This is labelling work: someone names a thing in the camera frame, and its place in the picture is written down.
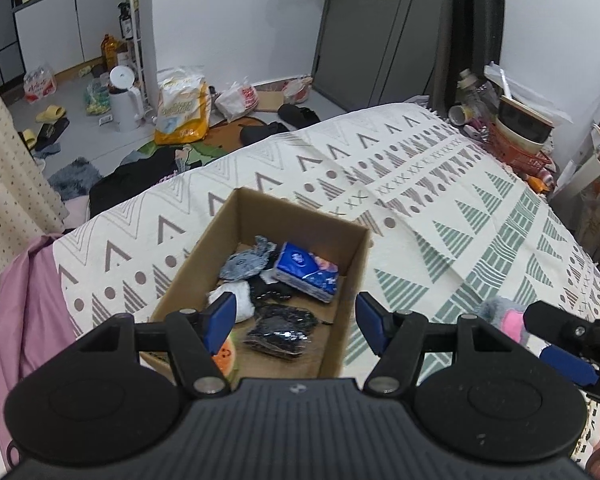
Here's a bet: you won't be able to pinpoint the red plastic basket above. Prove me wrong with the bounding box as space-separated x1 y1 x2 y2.
488 126 552 176

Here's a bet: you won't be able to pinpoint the black cream bowl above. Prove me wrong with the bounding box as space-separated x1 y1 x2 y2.
496 96 554 155

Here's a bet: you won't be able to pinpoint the grey pink plush paw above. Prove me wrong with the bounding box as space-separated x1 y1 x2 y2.
477 296 529 346

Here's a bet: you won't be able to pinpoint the pink bed sheet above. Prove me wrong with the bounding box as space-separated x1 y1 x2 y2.
0 235 76 460

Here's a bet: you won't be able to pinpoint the patterned cream green blanket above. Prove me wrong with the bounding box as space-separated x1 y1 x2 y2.
50 103 600 347

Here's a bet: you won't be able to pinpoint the brown cardboard box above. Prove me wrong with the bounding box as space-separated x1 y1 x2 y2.
151 188 370 384

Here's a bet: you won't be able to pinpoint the blue tissue pack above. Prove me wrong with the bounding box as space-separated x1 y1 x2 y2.
272 242 339 304

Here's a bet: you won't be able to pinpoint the white desk with shelves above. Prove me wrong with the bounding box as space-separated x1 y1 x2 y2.
550 107 600 270

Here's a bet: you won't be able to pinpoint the white red plastic bag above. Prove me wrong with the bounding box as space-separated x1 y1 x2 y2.
214 78 259 122

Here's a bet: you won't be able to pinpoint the black hair clip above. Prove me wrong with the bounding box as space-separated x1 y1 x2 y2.
247 274 294 306

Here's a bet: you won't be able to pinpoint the white cloth bundle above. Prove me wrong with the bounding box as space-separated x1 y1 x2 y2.
207 281 254 323

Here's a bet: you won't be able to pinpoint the yellow slippers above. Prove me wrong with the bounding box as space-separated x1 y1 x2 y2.
19 105 70 151

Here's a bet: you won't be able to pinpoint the black item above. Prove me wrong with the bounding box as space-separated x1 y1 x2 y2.
244 304 320 360

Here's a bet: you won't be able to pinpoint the plush hamburger toy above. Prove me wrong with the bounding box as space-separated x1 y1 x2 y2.
212 335 236 380

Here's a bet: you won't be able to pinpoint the water bottle pack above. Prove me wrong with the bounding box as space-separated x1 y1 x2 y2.
22 64 57 104

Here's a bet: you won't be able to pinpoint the yellow white large bag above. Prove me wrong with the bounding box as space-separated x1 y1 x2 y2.
154 66 211 145

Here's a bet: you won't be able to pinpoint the polka dot beige cloth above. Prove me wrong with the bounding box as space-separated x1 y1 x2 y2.
0 96 68 274

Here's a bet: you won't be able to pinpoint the white electric kettle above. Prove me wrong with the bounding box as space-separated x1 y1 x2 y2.
108 65 145 132

